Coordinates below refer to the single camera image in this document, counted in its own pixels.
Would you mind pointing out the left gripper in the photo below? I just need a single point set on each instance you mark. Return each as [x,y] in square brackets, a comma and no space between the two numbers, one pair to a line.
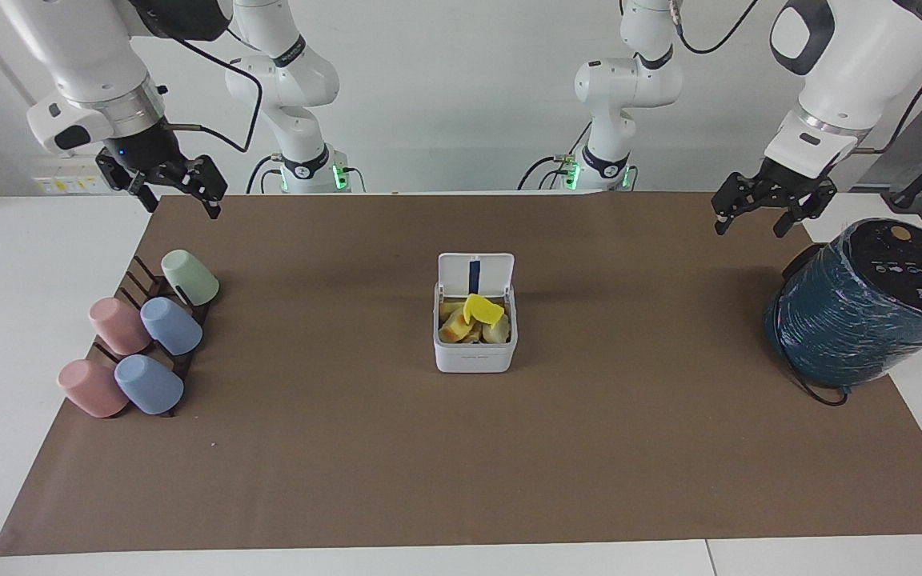
[789,181]

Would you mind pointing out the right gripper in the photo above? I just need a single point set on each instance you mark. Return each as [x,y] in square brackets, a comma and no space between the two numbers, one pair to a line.
[143,150]

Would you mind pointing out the pale beige trash piece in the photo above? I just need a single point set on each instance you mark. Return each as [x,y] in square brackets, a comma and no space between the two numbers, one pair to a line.
[499,330]

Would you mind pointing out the yellow crumpled trash piece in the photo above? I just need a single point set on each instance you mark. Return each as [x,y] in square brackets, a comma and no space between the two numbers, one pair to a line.
[481,307]

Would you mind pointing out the orange beige trash piece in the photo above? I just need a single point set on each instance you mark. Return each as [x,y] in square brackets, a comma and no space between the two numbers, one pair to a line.
[454,326]

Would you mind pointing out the white trash bin with lid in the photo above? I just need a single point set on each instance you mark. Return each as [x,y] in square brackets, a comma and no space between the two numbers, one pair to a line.
[475,352]

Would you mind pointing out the green cup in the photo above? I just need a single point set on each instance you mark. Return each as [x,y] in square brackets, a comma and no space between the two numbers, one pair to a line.
[189,276]

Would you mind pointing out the dark brown cup rack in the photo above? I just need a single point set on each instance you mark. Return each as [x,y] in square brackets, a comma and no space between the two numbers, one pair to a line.
[149,282]

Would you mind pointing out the plastic wrapped dark round appliance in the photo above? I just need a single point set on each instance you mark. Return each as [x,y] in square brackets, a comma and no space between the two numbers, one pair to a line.
[869,312]

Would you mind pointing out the blue cup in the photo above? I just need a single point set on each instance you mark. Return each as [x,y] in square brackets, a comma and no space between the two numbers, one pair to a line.
[149,385]
[171,326]

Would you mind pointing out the pink cup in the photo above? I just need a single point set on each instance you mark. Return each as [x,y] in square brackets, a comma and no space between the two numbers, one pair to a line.
[91,388]
[118,326]

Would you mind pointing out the white wall socket strip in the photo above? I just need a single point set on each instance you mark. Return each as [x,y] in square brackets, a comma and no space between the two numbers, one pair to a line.
[69,185]

